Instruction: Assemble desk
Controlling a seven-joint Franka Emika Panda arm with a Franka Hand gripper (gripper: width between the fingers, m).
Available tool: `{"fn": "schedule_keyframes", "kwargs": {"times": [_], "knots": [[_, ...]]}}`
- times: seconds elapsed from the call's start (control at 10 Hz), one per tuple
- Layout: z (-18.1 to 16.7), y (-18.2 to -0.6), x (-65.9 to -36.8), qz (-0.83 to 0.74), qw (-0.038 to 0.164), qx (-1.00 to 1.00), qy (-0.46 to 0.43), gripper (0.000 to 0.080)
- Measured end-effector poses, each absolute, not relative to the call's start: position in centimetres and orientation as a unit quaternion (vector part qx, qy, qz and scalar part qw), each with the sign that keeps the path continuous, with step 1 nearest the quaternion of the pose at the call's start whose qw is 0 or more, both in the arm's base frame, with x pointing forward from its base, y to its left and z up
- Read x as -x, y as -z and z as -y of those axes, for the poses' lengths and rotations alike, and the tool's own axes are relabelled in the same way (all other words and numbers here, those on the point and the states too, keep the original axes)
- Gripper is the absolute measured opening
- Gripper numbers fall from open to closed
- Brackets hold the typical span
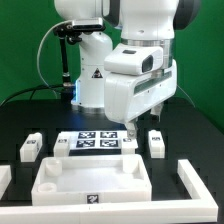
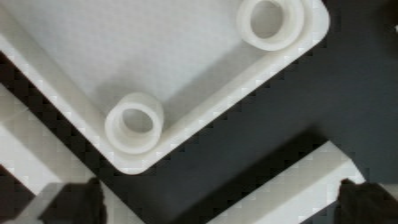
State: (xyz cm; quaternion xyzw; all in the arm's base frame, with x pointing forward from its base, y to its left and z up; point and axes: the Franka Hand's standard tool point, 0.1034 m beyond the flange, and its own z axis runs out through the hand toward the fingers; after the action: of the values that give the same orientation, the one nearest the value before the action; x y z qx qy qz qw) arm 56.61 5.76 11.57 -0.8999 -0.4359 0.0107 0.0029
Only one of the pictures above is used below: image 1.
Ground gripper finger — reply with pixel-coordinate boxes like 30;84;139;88
150;103;164;116
125;121;137;139

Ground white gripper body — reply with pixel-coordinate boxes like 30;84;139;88
104;60;177;124

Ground white desk top tray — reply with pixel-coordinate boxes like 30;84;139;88
31;154;152;206

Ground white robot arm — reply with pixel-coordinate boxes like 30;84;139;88
54;0;201;138

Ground tag marker sheet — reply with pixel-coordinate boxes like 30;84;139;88
67;130;128;150

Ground white block left edge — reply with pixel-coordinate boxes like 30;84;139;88
0;165;12;199

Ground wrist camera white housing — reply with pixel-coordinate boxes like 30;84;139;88
104;44;163;76

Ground camera on black stand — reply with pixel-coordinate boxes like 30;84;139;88
53;17;105;98

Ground black cables on table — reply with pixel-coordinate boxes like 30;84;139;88
0;83;64;108

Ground grey camera cable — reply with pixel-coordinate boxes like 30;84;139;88
36;19;73;90

